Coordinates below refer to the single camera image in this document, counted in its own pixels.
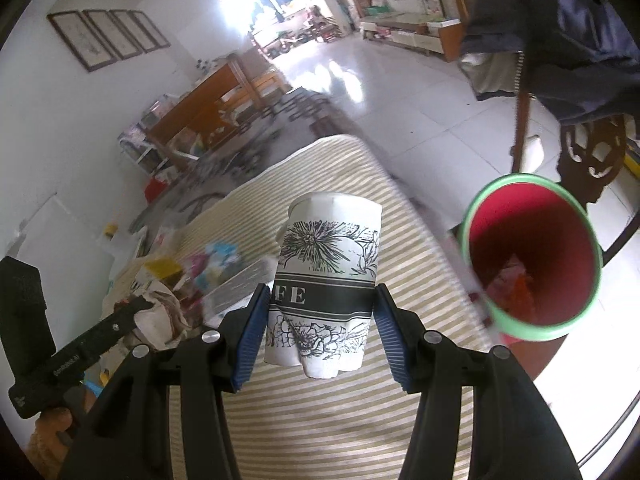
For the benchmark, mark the yellow capped bottle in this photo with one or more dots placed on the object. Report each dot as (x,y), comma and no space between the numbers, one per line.
(110,230)

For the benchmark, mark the wooden tv cabinet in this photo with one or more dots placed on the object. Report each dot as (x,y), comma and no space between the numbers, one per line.
(415,35)

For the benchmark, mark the framed wall picture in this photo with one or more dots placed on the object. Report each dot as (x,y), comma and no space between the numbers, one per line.
(134,30)
(82,40)
(150,29)
(112,34)

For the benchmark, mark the crumpled paper bag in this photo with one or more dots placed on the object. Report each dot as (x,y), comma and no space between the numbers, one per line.
(160,312)

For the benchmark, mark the small red container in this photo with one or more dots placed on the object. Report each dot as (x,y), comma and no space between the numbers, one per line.
(155,188)

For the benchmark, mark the small bicycle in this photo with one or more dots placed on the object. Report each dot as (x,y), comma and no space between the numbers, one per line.
(285,42)

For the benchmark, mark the white board panel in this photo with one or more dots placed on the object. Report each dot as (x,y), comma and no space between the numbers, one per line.
(55,245)

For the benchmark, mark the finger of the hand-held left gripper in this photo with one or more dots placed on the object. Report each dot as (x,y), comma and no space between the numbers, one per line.
(125,317)

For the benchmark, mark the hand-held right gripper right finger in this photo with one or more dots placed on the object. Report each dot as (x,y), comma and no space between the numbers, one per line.
(392,340)

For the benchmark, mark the person's left hand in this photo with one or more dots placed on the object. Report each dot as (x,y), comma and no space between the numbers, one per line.
(50,430)

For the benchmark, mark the small framed picture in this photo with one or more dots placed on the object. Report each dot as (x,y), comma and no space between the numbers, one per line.
(431,6)

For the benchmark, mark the dark blue jacket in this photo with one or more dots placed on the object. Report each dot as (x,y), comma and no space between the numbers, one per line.
(565,40)

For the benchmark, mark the red bin with green rim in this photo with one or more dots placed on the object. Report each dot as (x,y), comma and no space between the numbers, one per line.
(530,240)

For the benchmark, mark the dark carved wooden chair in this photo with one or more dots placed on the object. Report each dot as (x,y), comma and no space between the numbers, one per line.
(595,160)

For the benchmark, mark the grey patterned blanket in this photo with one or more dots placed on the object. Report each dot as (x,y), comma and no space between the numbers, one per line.
(290,120)

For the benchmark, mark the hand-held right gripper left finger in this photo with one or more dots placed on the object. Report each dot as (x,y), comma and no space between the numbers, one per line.
(250,340)

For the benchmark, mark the floral paper cup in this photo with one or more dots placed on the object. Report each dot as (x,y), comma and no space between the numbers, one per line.
(325,260)

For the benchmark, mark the brown wooden desk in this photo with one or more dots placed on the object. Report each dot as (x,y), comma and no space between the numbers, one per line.
(210,100)

